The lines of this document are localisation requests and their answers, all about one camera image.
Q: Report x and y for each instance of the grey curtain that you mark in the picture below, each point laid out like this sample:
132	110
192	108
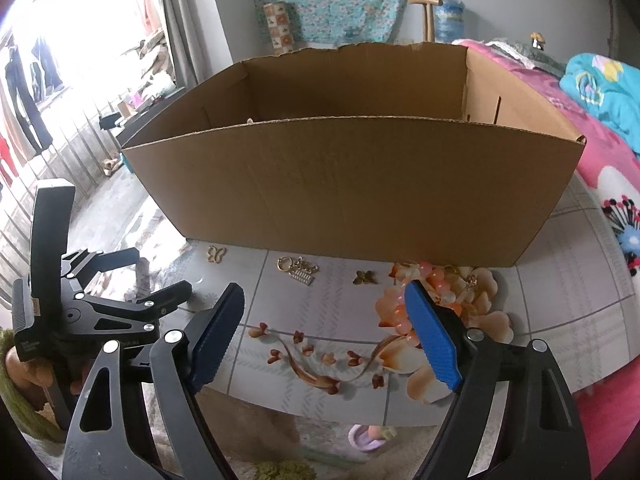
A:
192	25

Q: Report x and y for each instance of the person's left hand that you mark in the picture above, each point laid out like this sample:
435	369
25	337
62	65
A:
30	377

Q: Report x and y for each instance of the cardboard box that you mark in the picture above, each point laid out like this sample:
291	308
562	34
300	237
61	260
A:
350	185

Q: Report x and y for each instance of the blue printed blanket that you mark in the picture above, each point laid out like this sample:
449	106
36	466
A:
605	95

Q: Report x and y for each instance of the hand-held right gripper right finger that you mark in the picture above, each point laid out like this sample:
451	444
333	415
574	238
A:
432	340

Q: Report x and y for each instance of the patterned paper roll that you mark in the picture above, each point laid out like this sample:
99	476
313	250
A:
278	30

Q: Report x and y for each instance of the pink hanging garment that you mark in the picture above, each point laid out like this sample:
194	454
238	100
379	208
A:
151	12

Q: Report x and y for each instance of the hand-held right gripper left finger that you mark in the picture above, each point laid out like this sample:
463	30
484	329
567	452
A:
215	340

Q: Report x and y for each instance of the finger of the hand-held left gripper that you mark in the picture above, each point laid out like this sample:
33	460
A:
150	305
100	260

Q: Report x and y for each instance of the blue water jug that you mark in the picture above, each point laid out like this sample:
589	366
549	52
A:
449	20

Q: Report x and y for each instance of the purple slipper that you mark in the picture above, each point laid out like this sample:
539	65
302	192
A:
367	439

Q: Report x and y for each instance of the person's left forearm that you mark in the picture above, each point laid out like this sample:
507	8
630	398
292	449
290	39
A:
20	410

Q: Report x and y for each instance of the pink floral blanket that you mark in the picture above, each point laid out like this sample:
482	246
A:
610	410

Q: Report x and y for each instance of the red hanging garment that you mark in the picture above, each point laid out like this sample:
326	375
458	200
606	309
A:
6	160

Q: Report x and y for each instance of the metal window railing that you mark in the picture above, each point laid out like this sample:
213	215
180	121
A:
75	150

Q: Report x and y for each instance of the teal floral cloth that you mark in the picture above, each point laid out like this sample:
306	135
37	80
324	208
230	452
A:
340	0

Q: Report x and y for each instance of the grey crochet cloth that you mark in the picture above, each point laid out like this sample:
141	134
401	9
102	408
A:
525	57

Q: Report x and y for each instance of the wooden chair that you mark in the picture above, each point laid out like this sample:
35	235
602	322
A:
426	15

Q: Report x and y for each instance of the dark hanging pants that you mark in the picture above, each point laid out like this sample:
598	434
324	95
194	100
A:
27	105

